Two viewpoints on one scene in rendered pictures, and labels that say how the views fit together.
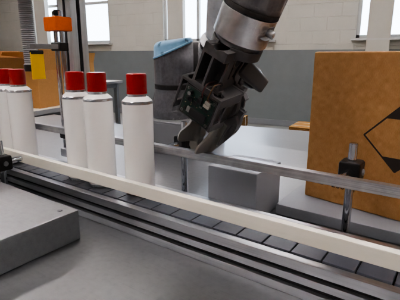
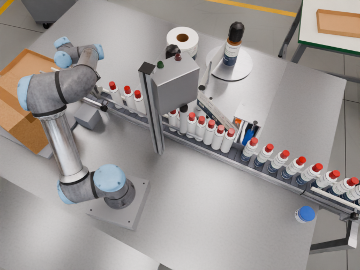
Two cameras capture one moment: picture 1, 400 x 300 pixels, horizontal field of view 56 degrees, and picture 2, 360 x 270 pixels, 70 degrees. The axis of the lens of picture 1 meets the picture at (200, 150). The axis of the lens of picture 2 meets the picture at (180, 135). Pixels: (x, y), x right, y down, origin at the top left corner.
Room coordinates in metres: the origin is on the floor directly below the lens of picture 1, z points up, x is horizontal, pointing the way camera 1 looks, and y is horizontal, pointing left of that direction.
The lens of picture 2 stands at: (1.56, 0.30, 2.15)
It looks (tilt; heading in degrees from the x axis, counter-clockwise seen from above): 62 degrees down; 170
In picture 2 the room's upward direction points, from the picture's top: 1 degrees clockwise
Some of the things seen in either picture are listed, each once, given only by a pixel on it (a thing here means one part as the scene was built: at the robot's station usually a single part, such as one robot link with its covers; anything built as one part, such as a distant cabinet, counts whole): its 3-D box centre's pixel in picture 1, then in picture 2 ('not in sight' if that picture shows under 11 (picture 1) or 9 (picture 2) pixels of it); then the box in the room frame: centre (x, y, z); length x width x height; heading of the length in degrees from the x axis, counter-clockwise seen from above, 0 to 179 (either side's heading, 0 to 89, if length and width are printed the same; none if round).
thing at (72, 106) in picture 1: (78, 126); (140, 103); (0.71, 0.23, 0.98); 0.05 x 0.05 x 0.20
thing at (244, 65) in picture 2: not in sight; (229, 62); (0.41, 0.84, 0.89); 0.31 x 0.31 x 0.01
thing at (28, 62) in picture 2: not in sight; (31, 69); (0.22, -0.46, 0.85); 0.30 x 0.26 x 0.04; 54
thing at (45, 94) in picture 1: (32, 77); not in sight; (2.64, 1.15, 0.97); 0.51 x 0.42 x 0.37; 159
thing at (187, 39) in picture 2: not in sight; (182, 46); (0.29, 0.55, 0.95); 0.20 x 0.20 x 0.14
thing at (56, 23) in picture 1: (51, 87); not in sight; (0.85, 0.33, 1.05); 0.10 x 0.04 x 0.33; 144
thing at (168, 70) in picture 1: (175, 60); (110, 181); (1.17, 0.07, 1.10); 0.13 x 0.12 x 0.14; 93
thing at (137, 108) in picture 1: (138, 134); (115, 95); (0.63, 0.10, 0.98); 0.05 x 0.05 x 0.20
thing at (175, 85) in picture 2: not in sight; (172, 84); (0.93, 0.39, 1.38); 0.17 x 0.10 x 0.19; 110
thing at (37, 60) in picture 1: (37, 64); not in sight; (0.81, 0.34, 1.09); 0.03 x 0.01 x 0.06; 144
